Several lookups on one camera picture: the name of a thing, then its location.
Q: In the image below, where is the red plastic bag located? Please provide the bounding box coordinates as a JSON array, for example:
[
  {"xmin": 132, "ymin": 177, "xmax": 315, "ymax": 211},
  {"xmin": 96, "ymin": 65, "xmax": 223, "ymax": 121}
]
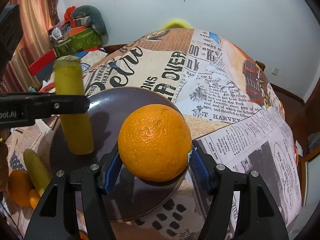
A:
[{"xmin": 64, "ymin": 6, "xmax": 76, "ymax": 21}]

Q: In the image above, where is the small mandarin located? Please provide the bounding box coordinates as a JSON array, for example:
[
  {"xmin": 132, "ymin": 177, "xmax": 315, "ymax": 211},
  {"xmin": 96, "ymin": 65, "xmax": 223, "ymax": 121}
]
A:
[{"xmin": 29, "ymin": 189, "xmax": 40, "ymax": 209}]

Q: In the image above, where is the striped orange curtain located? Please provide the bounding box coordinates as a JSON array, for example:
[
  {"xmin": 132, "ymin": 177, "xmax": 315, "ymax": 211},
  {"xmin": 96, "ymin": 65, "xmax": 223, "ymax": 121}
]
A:
[{"xmin": 1, "ymin": 0, "xmax": 59, "ymax": 93}]

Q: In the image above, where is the large orange with sticker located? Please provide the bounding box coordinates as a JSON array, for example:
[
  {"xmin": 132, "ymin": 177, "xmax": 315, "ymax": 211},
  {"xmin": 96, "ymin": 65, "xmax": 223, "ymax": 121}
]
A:
[{"xmin": 118, "ymin": 104, "xmax": 193, "ymax": 182}]

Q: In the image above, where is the newspaper print tablecloth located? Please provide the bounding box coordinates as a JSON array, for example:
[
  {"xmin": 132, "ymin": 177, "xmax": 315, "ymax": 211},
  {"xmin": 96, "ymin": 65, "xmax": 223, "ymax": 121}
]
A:
[{"xmin": 4, "ymin": 28, "xmax": 303, "ymax": 240}]

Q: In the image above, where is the green sugarcane piece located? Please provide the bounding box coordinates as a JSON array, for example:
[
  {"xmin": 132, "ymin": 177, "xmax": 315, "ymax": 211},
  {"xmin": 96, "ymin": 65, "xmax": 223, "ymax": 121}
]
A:
[{"xmin": 23, "ymin": 149, "xmax": 52, "ymax": 197}]

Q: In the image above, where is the red gift box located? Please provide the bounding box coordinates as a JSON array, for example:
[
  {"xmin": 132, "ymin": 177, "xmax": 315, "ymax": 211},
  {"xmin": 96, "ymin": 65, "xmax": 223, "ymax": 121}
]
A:
[{"xmin": 27, "ymin": 49, "xmax": 56, "ymax": 76}]

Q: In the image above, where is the wall power outlet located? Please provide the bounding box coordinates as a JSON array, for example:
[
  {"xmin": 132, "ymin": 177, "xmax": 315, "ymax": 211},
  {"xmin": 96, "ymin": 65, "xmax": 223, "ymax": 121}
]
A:
[{"xmin": 272, "ymin": 68, "xmax": 279, "ymax": 76}]

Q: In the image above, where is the grey plush pillow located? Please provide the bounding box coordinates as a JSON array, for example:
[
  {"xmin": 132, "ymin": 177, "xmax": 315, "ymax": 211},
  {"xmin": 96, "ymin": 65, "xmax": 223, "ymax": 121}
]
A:
[{"xmin": 71, "ymin": 5, "xmax": 107, "ymax": 36}]

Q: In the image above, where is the dark purple plate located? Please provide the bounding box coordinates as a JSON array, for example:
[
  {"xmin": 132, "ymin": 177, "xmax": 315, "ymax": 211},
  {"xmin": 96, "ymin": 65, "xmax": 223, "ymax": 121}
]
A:
[{"xmin": 49, "ymin": 87, "xmax": 185, "ymax": 222}]

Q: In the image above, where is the yellow sugarcane piece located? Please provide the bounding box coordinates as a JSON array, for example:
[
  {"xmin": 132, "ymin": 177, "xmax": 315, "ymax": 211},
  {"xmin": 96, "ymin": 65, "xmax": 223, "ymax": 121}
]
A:
[{"xmin": 53, "ymin": 55, "xmax": 94, "ymax": 155}]

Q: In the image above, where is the yellow foam tube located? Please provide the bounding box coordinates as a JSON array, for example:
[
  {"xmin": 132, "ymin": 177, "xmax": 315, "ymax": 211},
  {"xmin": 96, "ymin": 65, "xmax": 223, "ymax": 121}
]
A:
[{"xmin": 161, "ymin": 19, "xmax": 190, "ymax": 30}]

